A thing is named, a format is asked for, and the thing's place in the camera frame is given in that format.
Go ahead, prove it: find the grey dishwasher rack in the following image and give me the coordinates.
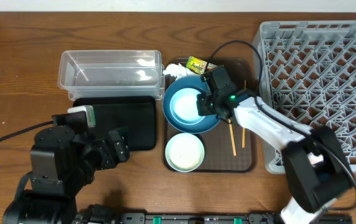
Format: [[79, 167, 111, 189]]
[[253, 21, 356, 172]]

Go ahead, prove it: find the wooden chopstick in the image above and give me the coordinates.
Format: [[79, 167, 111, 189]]
[[228, 119, 237, 156], [241, 80, 246, 148]]

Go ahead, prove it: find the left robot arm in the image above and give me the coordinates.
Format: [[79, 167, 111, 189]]
[[2, 125, 129, 223]]

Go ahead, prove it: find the crumpled white tissue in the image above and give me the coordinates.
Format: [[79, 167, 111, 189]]
[[162, 63, 197, 80]]

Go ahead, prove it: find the dark brown serving tray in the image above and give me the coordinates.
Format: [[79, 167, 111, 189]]
[[161, 57, 257, 174]]

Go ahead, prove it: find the clear plastic bin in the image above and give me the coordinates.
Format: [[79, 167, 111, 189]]
[[58, 50, 165, 101]]

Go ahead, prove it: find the dark blue plate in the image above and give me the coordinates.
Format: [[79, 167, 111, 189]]
[[162, 76, 220, 134]]

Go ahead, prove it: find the pale green bowl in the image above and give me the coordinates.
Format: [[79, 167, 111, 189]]
[[165, 133, 205, 172]]

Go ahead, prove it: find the yellow green snack wrapper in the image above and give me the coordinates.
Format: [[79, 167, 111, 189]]
[[185, 56, 216, 75]]

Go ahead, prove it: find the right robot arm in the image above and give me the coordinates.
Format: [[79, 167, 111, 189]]
[[197, 90, 356, 223]]

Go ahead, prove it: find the black plastic bin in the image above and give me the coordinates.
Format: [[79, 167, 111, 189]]
[[73, 96, 157, 151]]

